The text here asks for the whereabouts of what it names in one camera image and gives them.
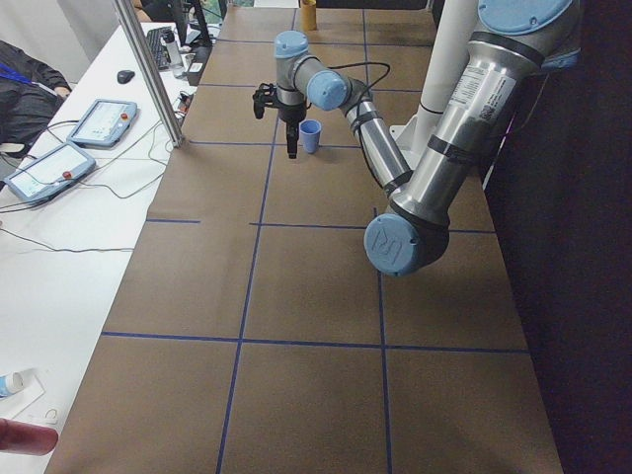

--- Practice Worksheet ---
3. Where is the red cylinder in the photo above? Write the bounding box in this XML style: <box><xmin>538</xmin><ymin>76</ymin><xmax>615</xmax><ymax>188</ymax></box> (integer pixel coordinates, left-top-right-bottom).
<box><xmin>0</xmin><ymin>419</ymin><xmax>59</xmax><ymax>456</ymax></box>

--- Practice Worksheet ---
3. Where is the far teach pendant tablet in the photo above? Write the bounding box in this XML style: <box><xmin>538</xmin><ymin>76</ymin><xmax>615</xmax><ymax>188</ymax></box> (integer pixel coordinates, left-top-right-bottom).
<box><xmin>66</xmin><ymin>99</ymin><xmax>138</xmax><ymax>149</ymax></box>

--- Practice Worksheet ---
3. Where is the black keyboard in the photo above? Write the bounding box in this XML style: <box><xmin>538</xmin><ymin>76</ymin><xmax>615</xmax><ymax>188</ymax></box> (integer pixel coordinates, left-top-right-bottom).
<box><xmin>146</xmin><ymin>27</ymin><xmax>173</xmax><ymax>70</ymax></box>

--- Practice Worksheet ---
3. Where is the white blue paper roll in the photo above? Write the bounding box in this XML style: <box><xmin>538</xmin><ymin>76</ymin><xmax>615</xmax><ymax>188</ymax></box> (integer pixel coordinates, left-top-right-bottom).
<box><xmin>0</xmin><ymin>369</ymin><xmax>40</xmax><ymax>399</ymax></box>

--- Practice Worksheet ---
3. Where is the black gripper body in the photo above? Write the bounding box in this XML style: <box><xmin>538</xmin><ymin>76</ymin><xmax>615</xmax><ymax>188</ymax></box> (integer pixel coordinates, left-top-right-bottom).
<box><xmin>277</xmin><ymin>103</ymin><xmax>306</xmax><ymax>125</ymax></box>

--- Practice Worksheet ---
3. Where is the yellow wooden cup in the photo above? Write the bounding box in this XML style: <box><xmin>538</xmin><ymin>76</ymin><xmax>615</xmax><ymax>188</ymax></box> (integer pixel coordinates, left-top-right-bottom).
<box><xmin>300</xmin><ymin>0</ymin><xmax>317</xmax><ymax>32</ymax></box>

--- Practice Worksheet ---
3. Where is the teach pendant tablet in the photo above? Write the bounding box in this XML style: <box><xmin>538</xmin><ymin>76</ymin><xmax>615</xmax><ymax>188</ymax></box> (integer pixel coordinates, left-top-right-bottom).
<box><xmin>66</xmin><ymin>99</ymin><xmax>138</xmax><ymax>149</ymax></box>
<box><xmin>3</xmin><ymin>143</ymin><xmax>96</xmax><ymax>203</ymax></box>

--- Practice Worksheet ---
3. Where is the black computer mouse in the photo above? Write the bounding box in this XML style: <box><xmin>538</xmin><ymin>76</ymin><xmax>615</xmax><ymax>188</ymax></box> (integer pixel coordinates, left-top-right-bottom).
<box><xmin>117</xmin><ymin>70</ymin><xmax>135</xmax><ymax>85</ymax></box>

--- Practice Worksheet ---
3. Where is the blue ribbed plastic cup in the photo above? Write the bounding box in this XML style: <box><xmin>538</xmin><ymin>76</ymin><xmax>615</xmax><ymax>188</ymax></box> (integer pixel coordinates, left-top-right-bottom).
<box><xmin>299</xmin><ymin>119</ymin><xmax>322</xmax><ymax>154</ymax></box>

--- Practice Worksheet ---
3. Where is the aluminium frame post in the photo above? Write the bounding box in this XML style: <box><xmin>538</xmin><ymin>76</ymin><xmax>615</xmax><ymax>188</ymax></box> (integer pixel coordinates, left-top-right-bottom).
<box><xmin>112</xmin><ymin>0</ymin><xmax>184</xmax><ymax>148</ymax></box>

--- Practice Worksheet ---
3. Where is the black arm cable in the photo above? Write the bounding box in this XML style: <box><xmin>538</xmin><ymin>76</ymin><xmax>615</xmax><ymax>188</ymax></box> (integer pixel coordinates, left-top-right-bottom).
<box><xmin>325</xmin><ymin>61</ymin><xmax>414</xmax><ymax>192</ymax></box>

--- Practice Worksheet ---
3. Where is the white pole with base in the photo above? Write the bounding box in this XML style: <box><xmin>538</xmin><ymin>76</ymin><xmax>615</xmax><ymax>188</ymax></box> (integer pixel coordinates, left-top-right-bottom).
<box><xmin>391</xmin><ymin>0</ymin><xmax>478</xmax><ymax>162</ymax></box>

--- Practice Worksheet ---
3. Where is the person in dark jacket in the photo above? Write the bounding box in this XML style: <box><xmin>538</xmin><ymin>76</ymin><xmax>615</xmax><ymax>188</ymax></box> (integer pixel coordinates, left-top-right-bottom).
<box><xmin>1</xmin><ymin>40</ymin><xmax>71</xmax><ymax>157</ymax></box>

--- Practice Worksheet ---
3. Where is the clear water bottle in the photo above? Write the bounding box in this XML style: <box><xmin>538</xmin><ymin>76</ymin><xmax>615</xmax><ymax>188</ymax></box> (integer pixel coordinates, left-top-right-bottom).
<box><xmin>163</xmin><ymin>31</ymin><xmax>186</xmax><ymax>79</ymax></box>

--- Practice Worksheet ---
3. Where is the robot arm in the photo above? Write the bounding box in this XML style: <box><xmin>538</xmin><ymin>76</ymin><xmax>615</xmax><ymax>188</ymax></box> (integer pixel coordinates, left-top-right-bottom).
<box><xmin>254</xmin><ymin>1</ymin><xmax>584</xmax><ymax>276</ymax></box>

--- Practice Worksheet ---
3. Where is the near teach pendant tablet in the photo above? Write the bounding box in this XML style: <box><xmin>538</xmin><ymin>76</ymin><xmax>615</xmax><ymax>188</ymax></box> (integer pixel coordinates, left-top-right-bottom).
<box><xmin>3</xmin><ymin>143</ymin><xmax>96</xmax><ymax>203</ymax></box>

